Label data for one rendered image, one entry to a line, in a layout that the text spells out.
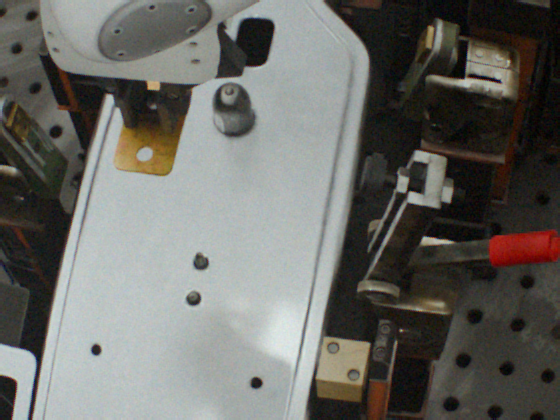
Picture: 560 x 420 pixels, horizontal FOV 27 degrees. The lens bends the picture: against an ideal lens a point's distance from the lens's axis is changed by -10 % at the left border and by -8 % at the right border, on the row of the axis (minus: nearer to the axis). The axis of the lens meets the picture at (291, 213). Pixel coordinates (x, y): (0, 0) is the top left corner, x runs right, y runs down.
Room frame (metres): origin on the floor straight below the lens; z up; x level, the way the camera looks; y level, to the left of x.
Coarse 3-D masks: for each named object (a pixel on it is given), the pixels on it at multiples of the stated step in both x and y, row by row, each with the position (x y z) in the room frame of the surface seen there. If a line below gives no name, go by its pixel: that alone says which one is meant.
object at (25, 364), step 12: (0, 348) 0.30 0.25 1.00; (12, 348) 0.30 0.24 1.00; (0, 360) 0.29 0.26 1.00; (12, 360) 0.29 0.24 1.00; (24, 360) 0.29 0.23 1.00; (0, 372) 0.28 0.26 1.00; (12, 372) 0.28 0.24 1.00; (24, 372) 0.28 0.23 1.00; (24, 384) 0.27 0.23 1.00; (24, 396) 0.26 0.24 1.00; (24, 408) 0.24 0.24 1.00
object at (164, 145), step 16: (144, 96) 0.37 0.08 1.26; (144, 112) 0.35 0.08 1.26; (128, 128) 0.35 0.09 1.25; (144, 128) 0.35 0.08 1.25; (160, 128) 0.35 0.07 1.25; (176, 128) 0.35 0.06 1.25; (128, 144) 0.34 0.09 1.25; (144, 144) 0.34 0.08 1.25; (160, 144) 0.34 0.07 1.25; (176, 144) 0.33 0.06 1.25; (128, 160) 0.33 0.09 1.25; (160, 160) 0.33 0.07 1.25
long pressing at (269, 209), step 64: (320, 0) 0.59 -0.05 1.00; (320, 64) 0.52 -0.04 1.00; (192, 128) 0.47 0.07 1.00; (256, 128) 0.47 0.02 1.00; (320, 128) 0.46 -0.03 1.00; (128, 192) 0.43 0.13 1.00; (192, 192) 0.42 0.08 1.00; (256, 192) 0.41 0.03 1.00; (320, 192) 0.41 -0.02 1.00; (64, 256) 0.38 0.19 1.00; (128, 256) 0.37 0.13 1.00; (192, 256) 0.36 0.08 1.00; (256, 256) 0.36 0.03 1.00; (320, 256) 0.35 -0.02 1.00; (64, 320) 0.32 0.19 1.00; (128, 320) 0.32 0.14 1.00; (192, 320) 0.31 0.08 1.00; (256, 320) 0.31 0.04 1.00; (320, 320) 0.30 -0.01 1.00; (64, 384) 0.26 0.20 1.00; (128, 384) 0.26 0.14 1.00; (192, 384) 0.26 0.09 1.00
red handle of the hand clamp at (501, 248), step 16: (480, 240) 0.31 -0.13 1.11; (496, 240) 0.30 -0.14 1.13; (512, 240) 0.30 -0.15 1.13; (528, 240) 0.29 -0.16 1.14; (544, 240) 0.29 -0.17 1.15; (416, 256) 0.31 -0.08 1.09; (432, 256) 0.31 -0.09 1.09; (448, 256) 0.30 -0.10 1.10; (464, 256) 0.30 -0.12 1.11; (480, 256) 0.29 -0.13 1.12; (496, 256) 0.29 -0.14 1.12; (512, 256) 0.29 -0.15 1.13; (528, 256) 0.28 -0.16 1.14; (544, 256) 0.28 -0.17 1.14
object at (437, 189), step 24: (384, 168) 0.32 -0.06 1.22; (408, 168) 0.33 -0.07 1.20; (432, 168) 0.32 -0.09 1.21; (360, 192) 0.31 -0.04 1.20; (408, 192) 0.31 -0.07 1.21; (432, 192) 0.30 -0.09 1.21; (456, 192) 0.31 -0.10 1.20; (384, 216) 0.33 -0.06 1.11; (408, 216) 0.30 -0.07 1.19; (432, 216) 0.29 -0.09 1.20; (384, 240) 0.31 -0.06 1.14; (408, 240) 0.30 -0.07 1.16; (384, 264) 0.30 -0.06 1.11
